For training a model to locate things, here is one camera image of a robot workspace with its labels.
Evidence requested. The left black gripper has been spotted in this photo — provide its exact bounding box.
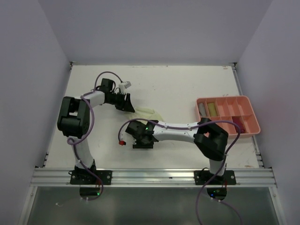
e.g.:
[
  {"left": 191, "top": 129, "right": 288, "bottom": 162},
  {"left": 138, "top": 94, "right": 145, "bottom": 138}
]
[{"left": 107, "top": 91, "right": 135, "bottom": 113}]

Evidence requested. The pale green underwear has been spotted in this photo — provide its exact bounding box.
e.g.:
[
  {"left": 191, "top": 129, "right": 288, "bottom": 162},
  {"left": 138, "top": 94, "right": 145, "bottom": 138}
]
[{"left": 125, "top": 107, "right": 164, "bottom": 121}]

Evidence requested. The grey and cream underwear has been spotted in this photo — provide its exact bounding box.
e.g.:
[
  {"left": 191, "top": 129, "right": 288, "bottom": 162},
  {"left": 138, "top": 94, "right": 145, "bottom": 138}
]
[{"left": 198, "top": 103, "right": 208, "bottom": 117}]

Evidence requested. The olive and cream underwear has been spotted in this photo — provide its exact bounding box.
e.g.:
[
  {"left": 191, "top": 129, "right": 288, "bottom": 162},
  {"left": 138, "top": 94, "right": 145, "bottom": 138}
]
[{"left": 207, "top": 102, "right": 218, "bottom": 117}]

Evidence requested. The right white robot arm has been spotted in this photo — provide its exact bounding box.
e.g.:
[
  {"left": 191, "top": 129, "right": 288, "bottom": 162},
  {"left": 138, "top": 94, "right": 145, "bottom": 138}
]
[{"left": 125, "top": 118, "right": 228, "bottom": 184}]

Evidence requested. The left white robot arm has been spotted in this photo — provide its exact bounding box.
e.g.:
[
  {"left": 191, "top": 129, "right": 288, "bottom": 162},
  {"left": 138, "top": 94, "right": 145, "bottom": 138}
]
[{"left": 57, "top": 78, "right": 135, "bottom": 184}]

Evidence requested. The dark red rolled underwear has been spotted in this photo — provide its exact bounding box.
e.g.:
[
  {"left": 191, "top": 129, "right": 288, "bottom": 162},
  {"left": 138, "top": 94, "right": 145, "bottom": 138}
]
[{"left": 232, "top": 116, "right": 246, "bottom": 134}]

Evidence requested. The pink divided tray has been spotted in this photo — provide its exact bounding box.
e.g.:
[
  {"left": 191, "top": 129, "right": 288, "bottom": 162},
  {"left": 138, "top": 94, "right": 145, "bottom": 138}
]
[{"left": 195, "top": 96, "right": 261, "bottom": 138}]

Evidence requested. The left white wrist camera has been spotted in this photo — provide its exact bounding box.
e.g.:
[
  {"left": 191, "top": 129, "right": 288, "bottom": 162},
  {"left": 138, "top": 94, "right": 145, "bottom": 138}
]
[{"left": 119, "top": 81, "right": 131, "bottom": 93}]

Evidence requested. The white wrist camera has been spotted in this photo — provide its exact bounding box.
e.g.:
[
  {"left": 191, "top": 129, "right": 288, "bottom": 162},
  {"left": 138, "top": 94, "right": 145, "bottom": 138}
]
[
  {"left": 119, "top": 81, "right": 131, "bottom": 93},
  {"left": 119, "top": 136, "right": 136, "bottom": 146}
]

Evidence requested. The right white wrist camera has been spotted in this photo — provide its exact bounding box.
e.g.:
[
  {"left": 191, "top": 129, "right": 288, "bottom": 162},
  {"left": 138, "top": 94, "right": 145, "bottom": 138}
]
[{"left": 119, "top": 136, "right": 136, "bottom": 146}]

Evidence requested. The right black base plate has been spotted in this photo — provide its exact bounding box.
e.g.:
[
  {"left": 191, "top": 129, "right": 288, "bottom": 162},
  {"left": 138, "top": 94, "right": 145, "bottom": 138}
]
[{"left": 194, "top": 165, "right": 235, "bottom": 186}]

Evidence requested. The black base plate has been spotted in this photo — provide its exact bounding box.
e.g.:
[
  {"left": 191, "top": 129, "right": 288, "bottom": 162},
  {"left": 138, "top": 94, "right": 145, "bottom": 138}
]
[
  {"left": 194, "top": 165, "right": 235, "bottom": 186},
  {"left": 68, "top": 169, "right": 113, "bottom": 185}
]

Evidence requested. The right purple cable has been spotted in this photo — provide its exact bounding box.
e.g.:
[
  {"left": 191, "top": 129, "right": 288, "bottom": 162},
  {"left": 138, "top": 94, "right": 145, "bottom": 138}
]
[{"left": 118, "top": 118, "right": 242, "bottom": 225}]

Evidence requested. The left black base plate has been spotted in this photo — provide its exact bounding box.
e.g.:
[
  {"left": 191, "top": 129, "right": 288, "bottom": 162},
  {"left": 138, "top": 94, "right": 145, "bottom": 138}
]
[{"left": 68, "top": 169, "right": 113, "bottom": 185}]

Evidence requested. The aluminium mounting rail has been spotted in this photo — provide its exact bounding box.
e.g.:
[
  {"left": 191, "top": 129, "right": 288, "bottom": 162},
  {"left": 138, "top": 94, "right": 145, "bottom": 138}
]
[{"left": 30, "top": 168, "right": 276, "bottom": 188}]

